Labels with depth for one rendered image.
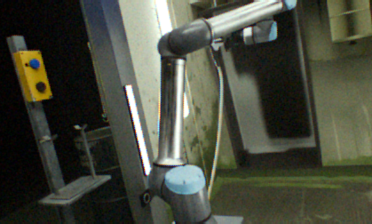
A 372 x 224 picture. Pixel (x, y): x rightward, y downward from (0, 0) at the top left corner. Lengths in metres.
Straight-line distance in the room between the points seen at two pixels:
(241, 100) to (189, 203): 1.42
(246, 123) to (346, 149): 1.03
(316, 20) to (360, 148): 1.37
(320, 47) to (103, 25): 2.28
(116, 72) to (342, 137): 2.16
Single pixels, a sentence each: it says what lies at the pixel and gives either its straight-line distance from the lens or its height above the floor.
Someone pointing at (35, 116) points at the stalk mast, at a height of 1.22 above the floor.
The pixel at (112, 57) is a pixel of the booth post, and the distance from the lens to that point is 1.89.
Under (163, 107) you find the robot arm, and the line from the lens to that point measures 1.20.
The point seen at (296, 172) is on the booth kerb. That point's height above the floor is 0.10.
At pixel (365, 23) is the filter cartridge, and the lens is 2.99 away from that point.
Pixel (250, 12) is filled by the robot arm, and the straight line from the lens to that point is 1.31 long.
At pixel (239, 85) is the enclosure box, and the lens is 2.30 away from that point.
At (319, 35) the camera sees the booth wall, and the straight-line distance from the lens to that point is 3.34.
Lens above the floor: 1.29
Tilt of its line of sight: 8 degrees down
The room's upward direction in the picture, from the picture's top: 12 degrees counter-clockwise
